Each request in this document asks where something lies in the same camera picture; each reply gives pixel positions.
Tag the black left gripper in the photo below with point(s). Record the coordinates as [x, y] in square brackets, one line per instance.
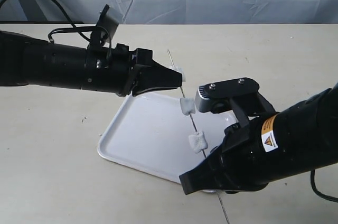
[118, 70]

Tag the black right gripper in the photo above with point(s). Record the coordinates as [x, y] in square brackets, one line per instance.
[233, 166]

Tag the white marshmallow bottom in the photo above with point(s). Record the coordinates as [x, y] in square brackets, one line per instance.
[198, 141]

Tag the white marshmallow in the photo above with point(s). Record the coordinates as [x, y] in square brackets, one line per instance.
[179, 70]
[198, 141]
[187, 106]

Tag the white marshmallow top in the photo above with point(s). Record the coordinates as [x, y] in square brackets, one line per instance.
[179, 70]

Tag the thin metal skewer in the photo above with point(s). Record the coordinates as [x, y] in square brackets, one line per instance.
[217, 193]

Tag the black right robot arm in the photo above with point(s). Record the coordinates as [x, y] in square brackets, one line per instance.
[263, 145]

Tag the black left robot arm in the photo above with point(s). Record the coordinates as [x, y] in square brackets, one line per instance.
[30, 61]

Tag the white rectangular plastic tray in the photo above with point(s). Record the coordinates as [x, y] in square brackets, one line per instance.
[149, 133]

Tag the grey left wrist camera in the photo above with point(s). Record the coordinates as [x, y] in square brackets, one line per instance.
[106, 26]

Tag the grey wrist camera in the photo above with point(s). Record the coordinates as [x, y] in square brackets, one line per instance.
[106, 26]
[238, 95]

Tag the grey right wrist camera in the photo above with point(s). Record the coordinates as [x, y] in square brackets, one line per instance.
[238, 95]

